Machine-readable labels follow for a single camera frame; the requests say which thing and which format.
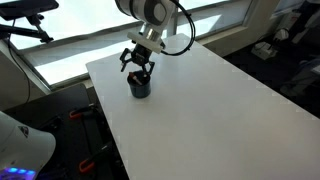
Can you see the orange handled clamp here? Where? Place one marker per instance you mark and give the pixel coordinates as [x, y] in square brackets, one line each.
[78, 113]
[90, 163]

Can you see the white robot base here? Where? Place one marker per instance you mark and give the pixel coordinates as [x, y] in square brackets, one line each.
[24, 151]

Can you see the orange handled clamp far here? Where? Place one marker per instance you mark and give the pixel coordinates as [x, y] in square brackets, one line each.
[78, 113]

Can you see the orange handled clamp near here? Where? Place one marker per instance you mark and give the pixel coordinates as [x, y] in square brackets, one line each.
[90, 163]

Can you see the dark teal speckled mug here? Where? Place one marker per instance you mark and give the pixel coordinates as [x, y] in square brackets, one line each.
[139, 91]

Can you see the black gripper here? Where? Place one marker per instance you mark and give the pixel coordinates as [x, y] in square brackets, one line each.
[140, 56]

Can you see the red capped marker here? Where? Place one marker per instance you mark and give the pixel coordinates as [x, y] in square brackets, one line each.
[136, 79]

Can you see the black perforated breadboard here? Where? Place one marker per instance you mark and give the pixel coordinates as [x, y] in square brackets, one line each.
[77, 140]

